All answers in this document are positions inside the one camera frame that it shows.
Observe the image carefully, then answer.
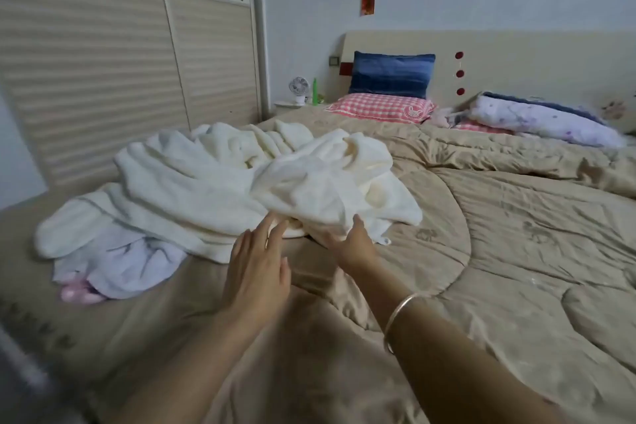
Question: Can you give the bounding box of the person's right hand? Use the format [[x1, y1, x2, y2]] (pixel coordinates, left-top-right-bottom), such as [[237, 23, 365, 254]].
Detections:
[[310, 214, 379, 277]]

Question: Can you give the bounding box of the person's left hand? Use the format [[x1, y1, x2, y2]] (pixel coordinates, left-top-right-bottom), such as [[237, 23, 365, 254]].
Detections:
[[223, 212, 292, 328]]

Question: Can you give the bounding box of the white fluffy blanket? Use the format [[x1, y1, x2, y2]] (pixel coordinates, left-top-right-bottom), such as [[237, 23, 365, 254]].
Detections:
[[34, 120, 424, 264]]

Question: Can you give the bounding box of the person's right forearm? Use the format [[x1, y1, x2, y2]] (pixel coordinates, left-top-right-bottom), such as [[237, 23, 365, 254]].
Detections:
[[343, 260, 577, 424]]

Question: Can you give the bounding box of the person's left forearm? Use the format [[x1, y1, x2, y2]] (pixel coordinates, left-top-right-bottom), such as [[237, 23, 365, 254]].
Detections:
[[113, 310, 271, 424]]

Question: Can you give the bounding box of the pink checked pillow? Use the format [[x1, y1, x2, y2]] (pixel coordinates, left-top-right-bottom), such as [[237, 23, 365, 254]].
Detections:
[[325, 93, 438, 125], [450, 120, 517, 136]]

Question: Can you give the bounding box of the white nightstand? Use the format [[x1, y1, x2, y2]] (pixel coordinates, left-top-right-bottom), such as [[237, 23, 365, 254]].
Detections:
[[272, 100, 330, 117]]

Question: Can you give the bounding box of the light purple garment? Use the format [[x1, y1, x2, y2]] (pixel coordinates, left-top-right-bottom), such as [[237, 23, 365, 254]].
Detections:
[[52, 226, 188, 301]]

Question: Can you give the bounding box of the small white desk fan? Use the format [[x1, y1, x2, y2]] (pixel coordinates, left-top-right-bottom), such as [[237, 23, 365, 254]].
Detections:
[[288, 76, 311, 106]]

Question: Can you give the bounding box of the blue striped pillow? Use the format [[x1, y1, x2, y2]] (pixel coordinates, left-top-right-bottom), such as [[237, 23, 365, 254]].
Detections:
[[348, 51, 437, 100]]

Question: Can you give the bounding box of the beige quilted duvet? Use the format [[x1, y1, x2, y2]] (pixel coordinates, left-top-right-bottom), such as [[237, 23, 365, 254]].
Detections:
[[189, 103, 636, 424]]

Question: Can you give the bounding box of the beige patterned bed sheet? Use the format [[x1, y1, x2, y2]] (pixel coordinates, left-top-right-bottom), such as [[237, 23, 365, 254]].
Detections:
[[0, 180, 319, 424]]

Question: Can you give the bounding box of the beige slatted wardrobe door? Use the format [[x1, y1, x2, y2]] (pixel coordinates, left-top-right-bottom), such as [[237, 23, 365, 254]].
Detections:
[[154, 0, 263, 130], [0, 0, 190, 191]]

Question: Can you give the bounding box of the pink plastic item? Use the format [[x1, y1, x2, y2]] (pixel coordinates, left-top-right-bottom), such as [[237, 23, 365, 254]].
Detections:
[[59, 276, 107, 305]]

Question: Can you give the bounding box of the purple floral pillow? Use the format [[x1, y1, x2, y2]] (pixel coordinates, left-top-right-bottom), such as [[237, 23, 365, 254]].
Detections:
[[459, 92, 628, 149]]

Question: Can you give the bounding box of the beige wooden headboard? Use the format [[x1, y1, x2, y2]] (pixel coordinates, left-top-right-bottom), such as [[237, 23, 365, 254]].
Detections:
[[338, 30, 636, 135]]

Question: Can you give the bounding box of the silver bangle bracelet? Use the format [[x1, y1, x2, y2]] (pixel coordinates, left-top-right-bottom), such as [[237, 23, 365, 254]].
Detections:
[[383, 292, 434, 356]]

